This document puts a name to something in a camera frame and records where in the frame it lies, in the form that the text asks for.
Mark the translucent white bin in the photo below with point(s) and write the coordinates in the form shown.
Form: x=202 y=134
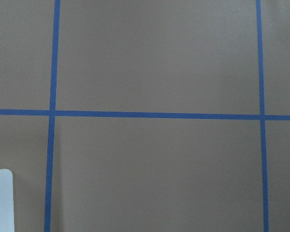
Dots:
x=6 y=201

